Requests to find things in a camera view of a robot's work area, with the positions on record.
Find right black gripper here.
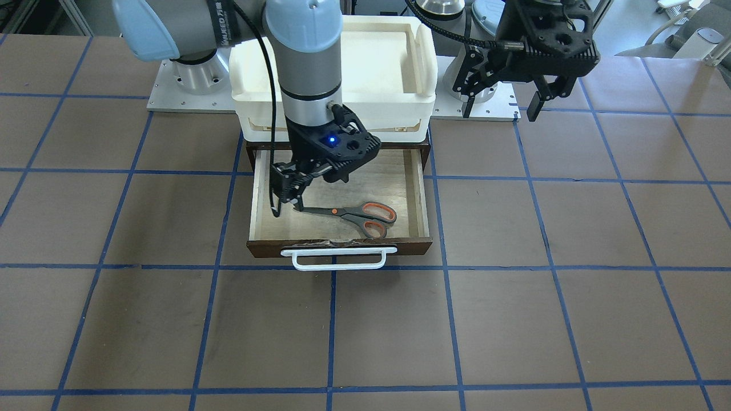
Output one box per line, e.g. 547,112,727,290
270,104,381,217

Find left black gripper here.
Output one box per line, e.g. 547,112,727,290
451,1,600,122

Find orange grey scissors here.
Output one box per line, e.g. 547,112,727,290
300,202,397,239

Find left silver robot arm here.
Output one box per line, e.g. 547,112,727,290
405,1,600,122

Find wooden drawer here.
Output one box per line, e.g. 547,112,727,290
246,148,433,258

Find white plastic tray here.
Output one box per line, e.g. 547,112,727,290
229,15,438,143

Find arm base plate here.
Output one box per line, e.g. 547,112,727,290
147,50,235,114
432,55,521,122

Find white drawer handle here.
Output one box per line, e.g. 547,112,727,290
280,245,399,271

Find black corrugated cable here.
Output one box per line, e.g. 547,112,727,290
404,0,526,51

